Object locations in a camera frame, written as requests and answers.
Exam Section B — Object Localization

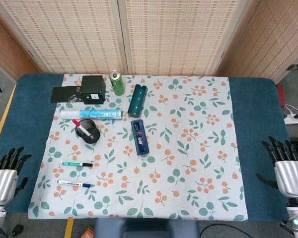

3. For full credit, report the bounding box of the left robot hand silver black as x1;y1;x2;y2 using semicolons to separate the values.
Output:
0;146;32;205

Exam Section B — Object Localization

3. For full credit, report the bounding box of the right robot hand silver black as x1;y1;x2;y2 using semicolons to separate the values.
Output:
256;135;298;199

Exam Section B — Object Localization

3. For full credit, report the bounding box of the blue marker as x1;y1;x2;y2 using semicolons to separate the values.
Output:
57;179;92;187

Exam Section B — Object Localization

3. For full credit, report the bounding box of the teal marker with black cap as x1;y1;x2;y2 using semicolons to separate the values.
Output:
62;161;93;168

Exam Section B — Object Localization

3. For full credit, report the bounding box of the red marker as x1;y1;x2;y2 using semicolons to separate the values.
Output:
72;119;95;139

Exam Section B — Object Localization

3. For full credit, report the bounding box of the black pen holder cup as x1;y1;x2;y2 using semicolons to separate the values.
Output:
74;119;101;144

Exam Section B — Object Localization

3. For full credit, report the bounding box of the black microphone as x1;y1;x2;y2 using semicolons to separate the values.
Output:
3;224;24;237

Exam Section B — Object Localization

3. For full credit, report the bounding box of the white power strip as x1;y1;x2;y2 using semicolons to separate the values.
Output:
284;113;298;125

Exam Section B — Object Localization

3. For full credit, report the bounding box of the dark blue table cover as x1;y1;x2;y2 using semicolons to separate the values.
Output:
0;73;298;223

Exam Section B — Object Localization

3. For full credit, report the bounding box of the red flat object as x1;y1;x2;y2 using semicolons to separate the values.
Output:
277;84;287;109

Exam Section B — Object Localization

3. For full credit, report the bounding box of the flat black card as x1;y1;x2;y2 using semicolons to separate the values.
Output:
50;86;82;104

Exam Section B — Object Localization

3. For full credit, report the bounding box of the blue white plastic bag roll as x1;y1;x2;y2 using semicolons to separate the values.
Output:
60;108;123;121

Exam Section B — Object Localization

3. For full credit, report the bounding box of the floral print tablecloth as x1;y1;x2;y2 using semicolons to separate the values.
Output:
27;73;249;222

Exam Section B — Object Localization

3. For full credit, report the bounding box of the black cardboard box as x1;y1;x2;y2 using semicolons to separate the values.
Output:
79;75;107;105

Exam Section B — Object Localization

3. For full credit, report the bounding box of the brown perforated screen panel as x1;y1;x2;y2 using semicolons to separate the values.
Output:
0;9;42;82
218;0;298;84

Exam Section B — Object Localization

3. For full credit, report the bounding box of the blue patterned pencil case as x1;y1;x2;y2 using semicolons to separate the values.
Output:
130;119;150;156

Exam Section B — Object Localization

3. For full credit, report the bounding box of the blue chair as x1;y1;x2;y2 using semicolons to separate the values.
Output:
93;218;201;238

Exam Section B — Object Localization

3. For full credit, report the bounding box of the green drink can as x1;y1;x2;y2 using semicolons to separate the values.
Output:
109;70;126;96

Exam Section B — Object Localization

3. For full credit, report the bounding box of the dark teal pencil case base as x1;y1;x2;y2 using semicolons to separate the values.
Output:
128;84;148;118

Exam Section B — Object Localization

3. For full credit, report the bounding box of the woven bamboo screen panel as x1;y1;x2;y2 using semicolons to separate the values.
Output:
118;0;254;76
0;0;129;75

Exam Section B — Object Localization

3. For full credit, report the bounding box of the white power cable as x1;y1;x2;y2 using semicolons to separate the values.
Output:
285;104;298;118

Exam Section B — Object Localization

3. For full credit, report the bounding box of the black floor cable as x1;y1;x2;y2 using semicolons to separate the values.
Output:
200;224;254;238

